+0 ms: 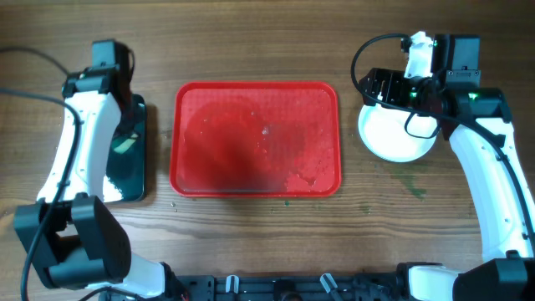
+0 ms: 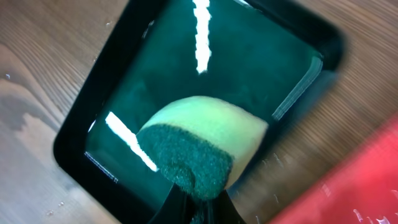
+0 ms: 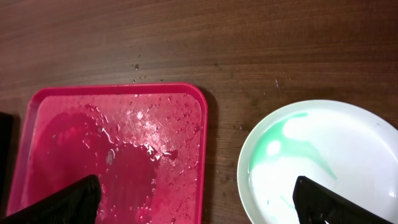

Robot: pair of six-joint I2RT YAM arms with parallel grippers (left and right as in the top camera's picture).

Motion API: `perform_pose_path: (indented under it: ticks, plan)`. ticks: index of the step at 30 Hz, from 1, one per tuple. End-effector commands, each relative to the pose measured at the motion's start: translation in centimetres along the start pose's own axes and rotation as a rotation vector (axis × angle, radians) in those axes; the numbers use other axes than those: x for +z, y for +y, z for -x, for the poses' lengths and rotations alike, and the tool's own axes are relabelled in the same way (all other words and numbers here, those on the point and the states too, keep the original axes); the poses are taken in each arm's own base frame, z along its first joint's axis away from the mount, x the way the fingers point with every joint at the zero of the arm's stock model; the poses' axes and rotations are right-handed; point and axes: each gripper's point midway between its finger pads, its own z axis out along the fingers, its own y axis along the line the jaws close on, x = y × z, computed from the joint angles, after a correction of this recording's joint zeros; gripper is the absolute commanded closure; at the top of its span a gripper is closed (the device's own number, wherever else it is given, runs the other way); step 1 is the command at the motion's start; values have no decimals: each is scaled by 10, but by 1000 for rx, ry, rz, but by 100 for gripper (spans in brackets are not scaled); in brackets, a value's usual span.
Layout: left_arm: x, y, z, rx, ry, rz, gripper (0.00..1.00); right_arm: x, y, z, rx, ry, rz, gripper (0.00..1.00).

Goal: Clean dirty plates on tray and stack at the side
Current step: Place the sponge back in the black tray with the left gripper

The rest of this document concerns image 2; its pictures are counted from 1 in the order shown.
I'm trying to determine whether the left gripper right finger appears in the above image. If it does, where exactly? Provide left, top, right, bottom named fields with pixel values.
left=206, top=190, right=246, bottom=224

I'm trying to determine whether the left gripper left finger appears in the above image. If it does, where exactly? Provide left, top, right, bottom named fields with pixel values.
left=148, top=184, right=196, bottom=224

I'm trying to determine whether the green yellow sponge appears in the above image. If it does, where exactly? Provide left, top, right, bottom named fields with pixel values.
left=136, top=96, right=269, bottom=200

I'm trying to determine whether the red plastic tray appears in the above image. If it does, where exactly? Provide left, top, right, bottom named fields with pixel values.
left=271, top=115, right=397, bottom=224

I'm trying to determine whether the black water tray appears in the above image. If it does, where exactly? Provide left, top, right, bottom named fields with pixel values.
left=53, top=0, right=345, bottom=223

